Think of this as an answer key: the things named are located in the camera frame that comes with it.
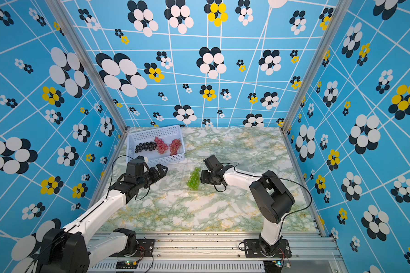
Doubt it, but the green grape bunch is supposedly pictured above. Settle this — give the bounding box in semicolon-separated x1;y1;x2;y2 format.
186;167;201;191

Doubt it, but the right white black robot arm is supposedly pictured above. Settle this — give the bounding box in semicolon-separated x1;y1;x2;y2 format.
200;165;295;257

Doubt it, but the red grape bunch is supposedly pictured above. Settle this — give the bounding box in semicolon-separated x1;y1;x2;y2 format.
154;137;169;155
169;138;182;155

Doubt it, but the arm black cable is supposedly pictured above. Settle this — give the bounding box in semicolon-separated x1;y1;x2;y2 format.
104;155;151;202
221;162;313;224

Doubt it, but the left green circuit board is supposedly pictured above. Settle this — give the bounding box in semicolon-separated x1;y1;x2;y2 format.
115;260;139;273

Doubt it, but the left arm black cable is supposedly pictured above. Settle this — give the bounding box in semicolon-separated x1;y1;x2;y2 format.
104;155;151;202

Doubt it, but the red grape bunch right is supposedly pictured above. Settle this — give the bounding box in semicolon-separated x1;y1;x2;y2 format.
169;138;182;155

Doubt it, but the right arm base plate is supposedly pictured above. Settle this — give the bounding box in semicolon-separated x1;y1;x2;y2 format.
243;239;292;258

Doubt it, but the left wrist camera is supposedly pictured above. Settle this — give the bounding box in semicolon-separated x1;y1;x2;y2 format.
124;156;149;183

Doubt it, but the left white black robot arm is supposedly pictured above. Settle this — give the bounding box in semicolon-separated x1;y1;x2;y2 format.
28;159;168;273

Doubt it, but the black grape bunch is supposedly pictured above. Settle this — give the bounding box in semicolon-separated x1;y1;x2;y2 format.
134;142;157;153

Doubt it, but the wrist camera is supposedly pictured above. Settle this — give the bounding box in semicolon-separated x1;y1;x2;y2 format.
124;156;149;183
203;155;223;172

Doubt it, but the right green circuit board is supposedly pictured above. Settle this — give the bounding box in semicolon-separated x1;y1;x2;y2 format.
264;260;284;273

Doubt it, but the green circuit board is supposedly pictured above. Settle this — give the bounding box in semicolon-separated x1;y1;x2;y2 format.
115;260;139;273
264;260;284;273

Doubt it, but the clear plastic clamshell container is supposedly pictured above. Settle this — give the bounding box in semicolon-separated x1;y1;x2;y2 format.
181;162;205;192

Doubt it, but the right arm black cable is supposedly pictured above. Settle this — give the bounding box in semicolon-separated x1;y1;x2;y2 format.
221;162;313;224

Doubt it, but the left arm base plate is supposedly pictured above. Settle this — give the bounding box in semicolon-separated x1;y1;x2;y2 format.
109;238;156;258

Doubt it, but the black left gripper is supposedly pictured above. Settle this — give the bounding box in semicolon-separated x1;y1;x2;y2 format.
138;163;169;190

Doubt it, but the aluminium front rail frame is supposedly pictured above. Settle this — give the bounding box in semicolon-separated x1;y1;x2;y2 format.
88;232;348;273

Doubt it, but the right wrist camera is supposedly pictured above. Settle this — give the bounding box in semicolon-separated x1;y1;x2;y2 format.
203;155;223;172

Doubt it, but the red grape bunch left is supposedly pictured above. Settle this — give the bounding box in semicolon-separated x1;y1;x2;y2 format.
154;137;169;155

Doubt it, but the light blue perforated plastic basket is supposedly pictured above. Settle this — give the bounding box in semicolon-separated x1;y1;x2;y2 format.
126;125;185;167

